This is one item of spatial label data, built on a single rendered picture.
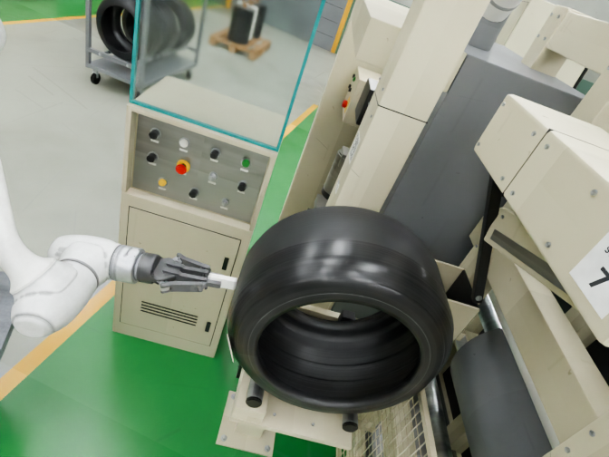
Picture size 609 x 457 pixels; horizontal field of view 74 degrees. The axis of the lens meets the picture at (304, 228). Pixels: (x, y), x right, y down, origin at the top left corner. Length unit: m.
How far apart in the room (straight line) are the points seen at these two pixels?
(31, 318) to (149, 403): 1.31
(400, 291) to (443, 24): 0.58
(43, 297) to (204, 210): 0.92
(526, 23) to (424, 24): 3.20
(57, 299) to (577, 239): 0.93
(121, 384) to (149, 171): 1.05
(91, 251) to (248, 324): 0.40
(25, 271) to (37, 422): 1.28
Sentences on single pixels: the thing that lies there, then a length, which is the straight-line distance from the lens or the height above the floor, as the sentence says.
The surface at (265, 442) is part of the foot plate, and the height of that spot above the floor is 0.01.
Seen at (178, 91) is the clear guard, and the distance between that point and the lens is 1.52.
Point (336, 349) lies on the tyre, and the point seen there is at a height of 0.93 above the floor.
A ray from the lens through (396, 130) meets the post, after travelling 1.06.
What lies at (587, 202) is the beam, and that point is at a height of 1.74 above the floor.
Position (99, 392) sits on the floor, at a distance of 2.22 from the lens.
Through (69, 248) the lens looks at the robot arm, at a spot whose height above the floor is 1.19.
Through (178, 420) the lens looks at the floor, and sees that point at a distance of 2.15.
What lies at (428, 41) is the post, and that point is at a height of 1.82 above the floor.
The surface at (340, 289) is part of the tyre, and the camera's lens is 0.84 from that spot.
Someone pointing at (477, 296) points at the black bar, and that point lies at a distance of 1.33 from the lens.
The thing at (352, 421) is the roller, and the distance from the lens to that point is 1.25.
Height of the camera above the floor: 1.92
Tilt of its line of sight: 34 degrees down
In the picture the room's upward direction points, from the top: 22 degrees clockwise
